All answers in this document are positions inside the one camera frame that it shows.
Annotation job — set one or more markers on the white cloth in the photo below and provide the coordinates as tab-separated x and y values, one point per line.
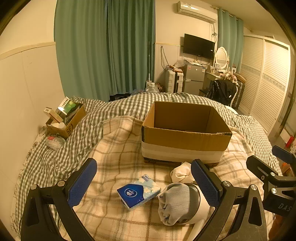
181	173

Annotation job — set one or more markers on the clear plastic bag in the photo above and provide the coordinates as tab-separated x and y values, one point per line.
55	141

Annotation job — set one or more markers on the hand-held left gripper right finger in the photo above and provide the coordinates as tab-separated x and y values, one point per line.
206	185

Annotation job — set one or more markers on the grey knitted sock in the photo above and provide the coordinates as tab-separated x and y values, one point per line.
178	204

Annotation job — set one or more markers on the white air conditioner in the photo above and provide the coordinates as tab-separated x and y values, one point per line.
196	10

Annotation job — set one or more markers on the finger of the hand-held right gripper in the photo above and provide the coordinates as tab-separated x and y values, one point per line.
285	154
261	167

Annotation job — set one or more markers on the white suitcase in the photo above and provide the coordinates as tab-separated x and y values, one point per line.
173	81

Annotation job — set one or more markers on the beige plaid blanket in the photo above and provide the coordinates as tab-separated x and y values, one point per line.
115	148

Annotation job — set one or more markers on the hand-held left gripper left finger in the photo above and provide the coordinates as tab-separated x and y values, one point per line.
82	184

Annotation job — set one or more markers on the narrow green curtain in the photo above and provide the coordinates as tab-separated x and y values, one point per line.
230	41

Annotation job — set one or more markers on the black bag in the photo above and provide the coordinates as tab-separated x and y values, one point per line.
119	96

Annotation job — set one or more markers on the grey small fridge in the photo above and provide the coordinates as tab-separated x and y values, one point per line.
193	78

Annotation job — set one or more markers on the black jacket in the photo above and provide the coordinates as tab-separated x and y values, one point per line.
220	90

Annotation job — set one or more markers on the white cup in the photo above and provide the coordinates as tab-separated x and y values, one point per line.
204	212

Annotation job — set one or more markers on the large cardboard box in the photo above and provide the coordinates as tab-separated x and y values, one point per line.
185	136

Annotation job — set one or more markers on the red fire extinguisher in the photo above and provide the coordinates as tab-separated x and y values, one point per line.
290	141

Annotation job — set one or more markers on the small cardboard box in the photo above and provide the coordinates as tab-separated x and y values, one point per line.
74	122

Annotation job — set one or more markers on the black wall television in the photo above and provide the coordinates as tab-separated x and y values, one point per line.
198	45

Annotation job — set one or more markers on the blue floral tissue pack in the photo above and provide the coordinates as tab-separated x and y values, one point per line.
138	193

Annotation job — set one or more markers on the white oval mirror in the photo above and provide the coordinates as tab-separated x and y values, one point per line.
221	56

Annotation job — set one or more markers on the white dressing table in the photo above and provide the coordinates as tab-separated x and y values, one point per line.
209	78

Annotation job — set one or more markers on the green ball pack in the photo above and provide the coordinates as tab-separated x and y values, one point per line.
70	106

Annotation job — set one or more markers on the white ribbed packet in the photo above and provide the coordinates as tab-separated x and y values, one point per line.
63	103

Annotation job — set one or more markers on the white mop pole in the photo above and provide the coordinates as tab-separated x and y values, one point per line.
149	62

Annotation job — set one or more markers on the brown suitcase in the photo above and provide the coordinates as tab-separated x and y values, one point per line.
239	90

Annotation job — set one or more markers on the wide green curtain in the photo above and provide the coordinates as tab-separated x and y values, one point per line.
104	46

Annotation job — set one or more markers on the white louvred wardrobe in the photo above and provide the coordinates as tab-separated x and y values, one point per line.
266	81

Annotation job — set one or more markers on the large clear water bottle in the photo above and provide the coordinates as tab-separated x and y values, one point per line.
152	88

